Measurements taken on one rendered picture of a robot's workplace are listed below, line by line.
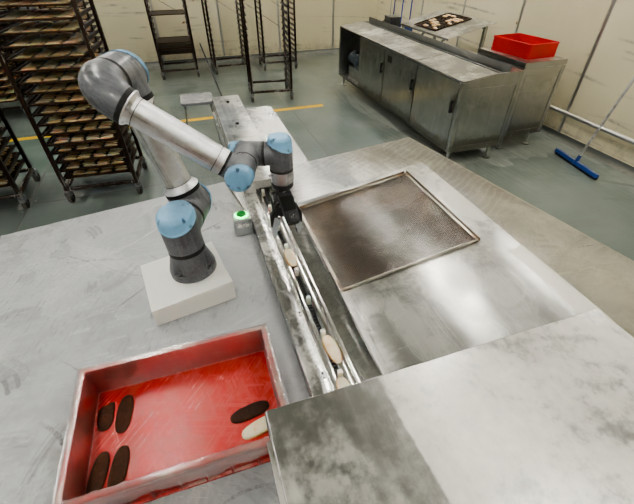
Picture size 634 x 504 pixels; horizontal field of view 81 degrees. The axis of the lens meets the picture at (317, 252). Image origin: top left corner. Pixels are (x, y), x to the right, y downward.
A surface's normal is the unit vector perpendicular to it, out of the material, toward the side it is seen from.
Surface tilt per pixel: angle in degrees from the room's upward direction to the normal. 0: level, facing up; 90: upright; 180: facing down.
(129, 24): 90
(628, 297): 0
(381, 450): 0
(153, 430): 0
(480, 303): 10
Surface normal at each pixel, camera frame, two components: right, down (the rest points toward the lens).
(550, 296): -0.17, -0.72
